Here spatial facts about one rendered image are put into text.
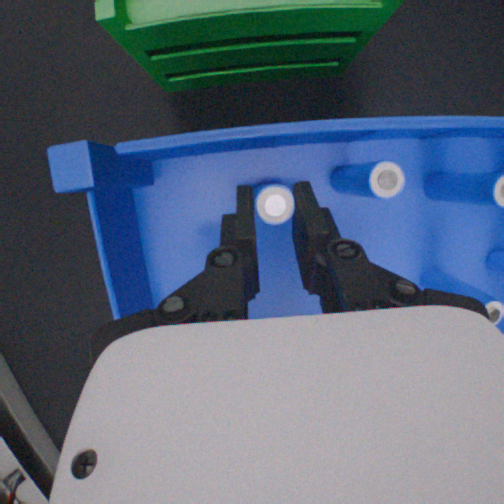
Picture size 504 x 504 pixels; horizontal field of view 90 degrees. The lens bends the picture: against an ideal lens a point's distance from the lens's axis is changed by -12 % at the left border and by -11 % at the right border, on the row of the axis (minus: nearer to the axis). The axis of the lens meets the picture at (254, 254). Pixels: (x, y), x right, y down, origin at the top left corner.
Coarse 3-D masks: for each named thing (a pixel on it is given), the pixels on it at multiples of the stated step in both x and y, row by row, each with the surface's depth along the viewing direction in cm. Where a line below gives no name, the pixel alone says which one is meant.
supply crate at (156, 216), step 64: (256, 128) 13; (320, 128) 13; (384, 128) 13; (448, 128) 13; (64, 192) 11; (128, 192) 18; (192, 192) 19; (320, 192) 19; (128, 256) 17; (192, 256) 20; (384, 256) 20; (448, 256) 20
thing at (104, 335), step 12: (144, 312) 9; (108, 324) 8; (120, 324) 8; (132, 324) 8; (144, 324) 8; (156, 324) 8; (96, 336) 8; (108, 336) 8; (120, 336) 8; (96, 348) 8; (96, 360) 7
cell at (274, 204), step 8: (264, 184) 15; (272, 184) 12; (280, 184) 12; (256, 192) 13; (264, 192) 12; (272, 192) 12; (280, 192) 12; (288, 192) 12; (256, 200) 12; (264, 200) 12; (272, 200) 12; (280, 200) 12; (288, 200) 12; (256, 208) 12; (264, 208) 12; (272, 208) 12; (280, 208) 12; (288, 208) 12; (264, 216) 12; (272, 216) 12; (280, 216) 12; (288, 216) 12; (272, 224) 12; (280, 224) 13
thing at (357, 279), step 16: (336, 240) 9; (352, 240) 9; (336, 256) 9; (352, 256) 9; (336, 272) 8; (352, 272) 8; (368, 272) 8; (336, 288) 8; (352, 288) 8; (368, 288) 8; (352, 304) 7; (368, 304) 7; (384, 304) 7
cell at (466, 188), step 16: (432, 176) 18; (448, 176) 16; (464, 176) 15; (480, 176) 14; (496, 176) 12; (432, 192) 18; (448, 192) 16; (464, 192) 15; (480, 192) 13; (496, 192) 13
